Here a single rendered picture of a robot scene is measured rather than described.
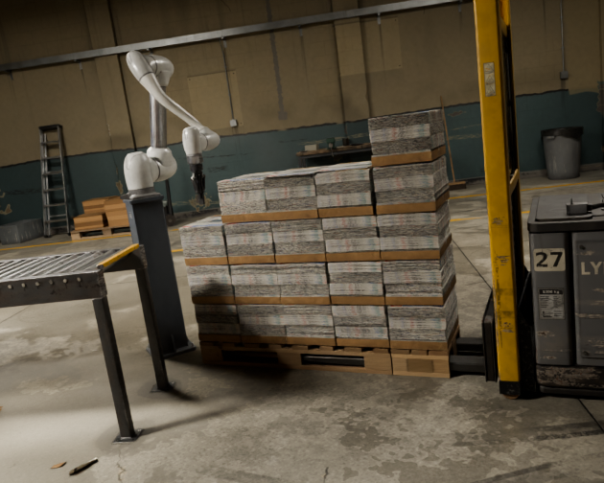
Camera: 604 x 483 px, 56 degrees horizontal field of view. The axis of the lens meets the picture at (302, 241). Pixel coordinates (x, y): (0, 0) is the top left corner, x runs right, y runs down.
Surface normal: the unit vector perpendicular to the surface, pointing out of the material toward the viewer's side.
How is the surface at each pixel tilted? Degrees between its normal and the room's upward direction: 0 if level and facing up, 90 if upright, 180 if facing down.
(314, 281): 90
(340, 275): 90
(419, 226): 90
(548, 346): 90
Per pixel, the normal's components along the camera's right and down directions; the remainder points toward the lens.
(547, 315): -0.40, 0.23
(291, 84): -0.09, 0.21
